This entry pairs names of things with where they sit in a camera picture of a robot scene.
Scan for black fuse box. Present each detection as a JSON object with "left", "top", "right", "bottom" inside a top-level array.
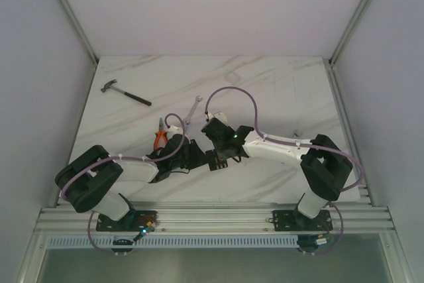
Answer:
[{"left": 205, "top": 150, "right": 228, "bottom": 171}]

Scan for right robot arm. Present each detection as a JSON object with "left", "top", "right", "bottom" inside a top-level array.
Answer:
[{"left": 201, "top": 117, "right": 353, "bottom": 229}]

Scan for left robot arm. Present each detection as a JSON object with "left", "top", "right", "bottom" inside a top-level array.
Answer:
[{"left": 55, "top": 134, "right": 211, "bottom": 231}]

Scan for silver wrench centre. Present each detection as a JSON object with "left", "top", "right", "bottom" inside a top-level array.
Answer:
[{"left": 184, "top": 95, "right": 203, "bottom": 125}]

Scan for silver wrench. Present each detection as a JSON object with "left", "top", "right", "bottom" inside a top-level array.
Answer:
[
  {"left": 184, "top": 95, "right": 203, "bottom": 125},
  {"left": 293, "top": 130, "right": 301, "bottom": 139}
]

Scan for silver wrench right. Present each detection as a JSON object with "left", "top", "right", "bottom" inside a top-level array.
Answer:
[{"left": 293, "top": 130, "right": 301, "bottom": 139}]

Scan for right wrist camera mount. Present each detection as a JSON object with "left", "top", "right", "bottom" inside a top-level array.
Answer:
[{"left": 205, "top": 112, "right": 229, "bottom": 126}]

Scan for orange handled pliers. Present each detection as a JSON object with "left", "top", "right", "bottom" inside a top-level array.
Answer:
[{"left": 154, "top": 118, "right": 168, "bottom": 150}]

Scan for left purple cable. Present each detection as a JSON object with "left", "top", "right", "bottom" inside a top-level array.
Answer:
[{"left": 61, "top": 113, "right": 185, "bottom": 257}]

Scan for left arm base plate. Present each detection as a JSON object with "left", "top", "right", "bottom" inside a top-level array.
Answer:
[{"left": 96, "top": 210, "right": 157, "bottom": 232}]

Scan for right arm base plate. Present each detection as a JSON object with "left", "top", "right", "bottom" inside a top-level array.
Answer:
[{"left": 268, "top": 209, "right": 333, "bottom": 232}]

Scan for black handled hammer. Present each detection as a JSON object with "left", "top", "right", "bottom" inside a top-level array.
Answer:
[{"left": 101, "top": 80, "right": 152, "bottom": 107}]

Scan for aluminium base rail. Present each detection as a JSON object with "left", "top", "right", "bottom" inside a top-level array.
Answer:
[{"left": 34, "top": 203, "right": 395, "bottom": 249}]

